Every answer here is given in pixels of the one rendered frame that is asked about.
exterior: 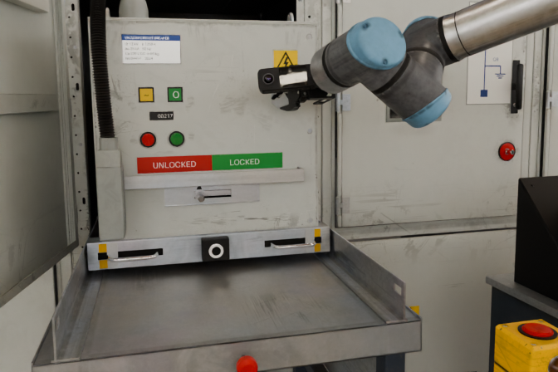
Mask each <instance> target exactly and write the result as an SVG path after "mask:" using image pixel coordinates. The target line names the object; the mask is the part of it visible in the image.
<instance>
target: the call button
mask: <svg viewBox="0 0 558 372"><path fill-rule="evenodd" d="M522 330H523V331H524V332H526V333H527V334H529V335H533V336H539V337H549V336H552V335H554V331H553V330H552V329H551V328H550V327H549V326H547V325H542V324H539V323H527V324H525V325H523V326H522Z"/></svg>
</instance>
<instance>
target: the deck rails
mask: <svg viewBox="0 0 558 372"><path fill-rule="evenodd" d="M90 237H99V223H98V218H97V219H96V221H95V224H94V226H93V228H92V230H91V233H90V235H89V237H88V239H87V241H86V244H87V243H88V240H89V238H90ZM86 244H85V246H84V248H83V250H82V252H81V255H80V257H79V259H78V261H77V263H76V265H75V268H74V270H73V272H72V274H71V277H70V279H69V281H68V282H67V284H66V288H65V290H64V291H63V293H62V296H61V299H60V300H59V302H58V305H57V307H56V309H55V311H54V313H53V316H52V318H51V321H52V334H53V347H54V354H53V356H52V359H51V363H58V362H66V361H73V360H80V359H81V353H82V351H83V347H84V344H85V341H86V335H87V332H88V329H89V326H90V323H91V317H92V314H93V310H94V308H95V302H96V299H97V296H98V292H99V290H100V284H101V281H102V277H103V274H104V271H105V270H94V271H88V261H87V257H86V252H87V246H86ZM313 254H314V255H315V256H316V257H317V258H318V259H319V260H320V261H321V262H322V263H323V264H324V265H325V266H326V267H327V268H328V269H329V270H330V271H332V272H333V273H334V274H335V275H336V276H337V277H338V278H339V279H340V280H341V281H342V282H343V283H344V284H345V285H346V286H347V287H348V288H349V289H350V290H352V291H353V292H354V293H355V294H356V295H357V296H358V297H359V298H360V299H361V300H362V301H363V302H364V303H365V304H366V305H367V306H368V307H369V308H370V309H371V310H372V311H373V312H374V313H375V314H376V315H377V316H378V317H379V318H380V319H381V320H382V321H383V322H384V323H385V324H391V323H398V322H405V321H408V319H407V318H406V317H405V299H406V282H405V281H403V280H402V279H400V278H399V277H397V276H396V275H395V274H393V273H392V272H391V271H389V270H388V269H386V268H385V267H383V266H382V265H381V264H379V263H378V262H377V261H376V260H374V259H373V258H371V257H370V256H368V255H367V254H365V253H364V252H362V251H361V250H360V249H359V248H357V247H356V246H355V245H353V244H352V243H350V242H349V241H347V240H346V239H345V238H343V237H342V236H341V235H340V234H338V233H337V232H335V231H334V230H332V229H331V228H330V251H329V252H313ZM395 284H396V285H398V286H399V287H401V294H400V293H398V292H397V291H396V290H395ZM56 321H57V326H56Z"/></svg>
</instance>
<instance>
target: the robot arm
mask: <svg viewBox="0 0 558 372"><path fill-rule="evenodd" d="M556 24H558V0H482V1H481V2H477V3H474V4H473V5H471V6H468V7H465V8H463V9H461V10H459V11H456V12H454V13H451V14H446V15H444V16H442V17H435V16H422V17H418V18H416V19H414V20H413V21H412V22H411V23H410V24H409V25H408V26H407V27H406V28H405V30H404V32H403V34H402V32H401V31H400V30H399V28H398V27H397V26H396V25H395V24H394V23H393V22H391V21H390V20H388V19H386V18H383V17H370V18H368V19H366V20H364V21H363V22H358V23H356V24H355V25H354V26H353V27H352V28H351V29H350V30H348V31H347V32H345V33H343V34H342V35H340V36H339V37H337V38H336V39H333V40H332V42H330V43H328V44H327V45H325V46H324V47H322V48H321V49H320V50H318V51H317V52H316V53H315V54H314V55H313V57H312V58H311V64H305V65H289V66H281V67H273V68H265V69H260V70H259V71H258V73H257V79H258V87H259V91H260V92H261V93H262V94H272V95H271V99H272V104H273V105H274V106H275V107H276V108H279V109H280V110H285V111H295V110H298V109H299V107H301V104H302V103H305V102H306V101H307V100H317V101H316V102H314V103H313V105H322V104H324V103H326V102H327V101H330V100H333V99H335V94H338V93H340V92H342V91H345V90H347V89H349V88H351V87H352V86H355V85H357V84H359V83H361V84H362V85H363V86H365V87H366V88H367V89H368V90H369V91H371V92H372V93H373V94H374V95H375V96H377V97H378V98H379V99H380V100H381V101H382V102H384V103H385V104H386V105H387V106H388V107H389V108H390V109H391V110H392V111H393V112H394V113H396V114H397V115H398V116H399V117H400V118H402V121H405V122H407V123H408V124H409V125H411V126H412V127H414V128H422V127H424V126H427V125H429V124H430V123H432V122H434V121H435V120H436V119H437V118H438V117H439V116H440V115H441V114H442V113H443V112H444V111H445V110H446V109H447V108H448V106H449V104H450V101H451V99H452V96H451V93H450V92H449V91H448V88H445V87H444V86H443V85H442V84H441V83H442V79H443V70H444V67H445V66H448V65H451V64H453V63H455V62H458V61H462V60H463V59H464V58H465V57H468V56H472V55H474V54H477V53H479V52H482V51H485V50H488V49H490V48H493V47H497V46H499V45H501V44H504V43H507V42H510V41H513V40H516V39H517V38H520V37H524V36H526V35H529V34H532V33H533V32H538V31H540V30H542V29H545V28H548V27H551V26H554V25H556ZM283 92H287V93H284V94H282V93H283ZM328 93H331V94H332V96H327V95H328ZM279 95H281V97H278V96H279ZM322 100H325V101H322Z"/></svg>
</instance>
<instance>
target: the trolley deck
mask: <svg viewBox="0 0 558 372"><path fill-rule="evenodd" d="M405 317H406V318H407V319H408V321H405V322H398V323H391V324H385V323H384V322H383V321H382V320H381V319H380V318H379V317H378V316H377V315H376V314H375V313H374V312H373V311H372V310H371V309H370V308H369V307H368V306H367V305H366V304H365V303H364V302H363V301H362V300H361V299H360V298H359V297H358V296H357V295H356V294H355V293H354V292H353V291H352V290H350V289H349V288H348V287H347V286H346V285H345V284H344V283H343V282H342V281H341V280H340V279H339V278H338V277H337V276H336V275H335V274H334V273H333V272H332V271H330V270H329V269H328V268H327V267H326V266H325V265H324V264H323V263H322V262H321V261H320V260H319V259H318V258H317V257H316V256H315V255H314V254H313V253H302V254H291V255H280V256H270V257H250V258H239V259H229V260H222V261H211V262H188V263H178V264H167V265H157V266H146V267H127V268H116V269H105V271H104V274H103V277H102V281H101V284H100V290H99V292H98V296H97V299H96V302H95V308H94V310H93V314H92V317H91V323H90V326H89V329H88V332H87V335H86V341H85V344H84V347H83V351H82V353H81V359H80V360H73V361H66V362H58V363H51V359H52V356H53V354H54V347H53V334H52V321H50V323H49V325H48V327H47V328H46V332H45V334H44V336H43V337H42V341H41V343H40V345H39V346H38V348H37V352H36V354H35V355H34V357H33V360H32V362H31V367H32V372H237V369H236V364H237V361H238V360H239V359H240V358H241V356H242V355H250V356H251V357H253V358H254V359H255V360H256V362H257V367H258V369H257V372H264V371H271V370H283V369H289V368H296V367H302V366H308V365H320V364H327V363H333V362H340V361H347V360H358V359H364V358H371V357H378V356H384V355H396V354H403V353H409V352H415V351H421V350H422V319H423V318H422V317H421V316H420V315H418V314H417V313H416V312H415V311H413V310H412V309H411V308H409V307H408V306H407V305H406V304H405Z"/></svg>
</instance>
